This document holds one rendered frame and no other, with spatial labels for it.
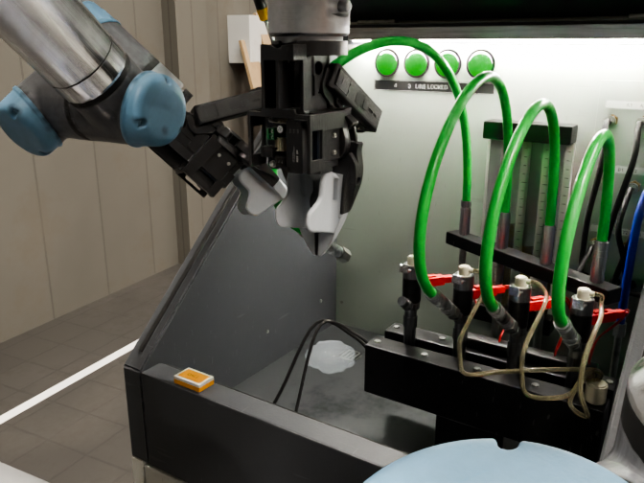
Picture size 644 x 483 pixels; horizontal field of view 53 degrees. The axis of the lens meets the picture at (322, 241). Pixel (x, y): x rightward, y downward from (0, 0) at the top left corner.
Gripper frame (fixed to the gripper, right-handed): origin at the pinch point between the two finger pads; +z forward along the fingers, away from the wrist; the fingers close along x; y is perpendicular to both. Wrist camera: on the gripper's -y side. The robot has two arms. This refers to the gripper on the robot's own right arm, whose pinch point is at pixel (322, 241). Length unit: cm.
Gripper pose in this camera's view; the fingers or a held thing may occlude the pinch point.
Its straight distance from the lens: 67.4
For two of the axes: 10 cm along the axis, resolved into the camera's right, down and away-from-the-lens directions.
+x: 8.3, 1.6, -5.3
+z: 0.0, 9.6, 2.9
